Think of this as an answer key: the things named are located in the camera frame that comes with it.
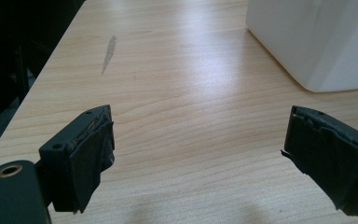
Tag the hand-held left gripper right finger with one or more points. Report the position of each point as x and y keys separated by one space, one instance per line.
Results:
x=329 y=155

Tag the white plastic storage box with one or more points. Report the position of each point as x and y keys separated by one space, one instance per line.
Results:
x=317 y=40

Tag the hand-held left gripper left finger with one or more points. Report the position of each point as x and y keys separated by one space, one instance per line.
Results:
x=80 y=155

